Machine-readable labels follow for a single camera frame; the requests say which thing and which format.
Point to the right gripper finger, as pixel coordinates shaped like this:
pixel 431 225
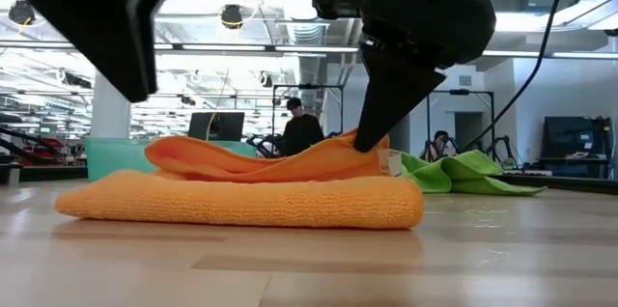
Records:
pixel 386 99

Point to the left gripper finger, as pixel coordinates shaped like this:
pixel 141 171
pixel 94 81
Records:
pixel 111 22

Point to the green microfiber towel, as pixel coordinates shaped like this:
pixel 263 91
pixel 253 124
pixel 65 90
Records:
pixel 463 172

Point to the orange microfiber towel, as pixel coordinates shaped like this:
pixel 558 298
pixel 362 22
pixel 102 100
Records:
pixel 241 201

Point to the background black robot arm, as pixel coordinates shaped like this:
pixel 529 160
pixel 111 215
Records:
pixel 263 145

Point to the teal translucent plastic basket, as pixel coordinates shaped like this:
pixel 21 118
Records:
pixel 111 157

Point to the person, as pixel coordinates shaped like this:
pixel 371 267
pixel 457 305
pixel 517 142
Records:
pixel 301 133
pixel 439 145

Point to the white round column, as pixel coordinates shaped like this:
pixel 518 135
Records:
pixel 111 109

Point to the black round ceiling speaker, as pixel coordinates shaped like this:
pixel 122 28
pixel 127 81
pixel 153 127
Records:
pixel 232 16
pixel 21 11

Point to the red storage bins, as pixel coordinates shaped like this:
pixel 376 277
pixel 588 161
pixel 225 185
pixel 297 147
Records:
pixel 48 145

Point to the black background monitor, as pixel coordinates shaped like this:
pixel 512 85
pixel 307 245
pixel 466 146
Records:
pixel 217 126

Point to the black equipment cabinet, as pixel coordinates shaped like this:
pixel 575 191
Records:
pixel 570 138

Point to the silver ventilation duct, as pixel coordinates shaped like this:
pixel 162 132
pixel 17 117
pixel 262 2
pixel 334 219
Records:
pixel 304 32

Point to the small grey metal post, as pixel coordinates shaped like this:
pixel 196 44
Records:
pixel 13 175

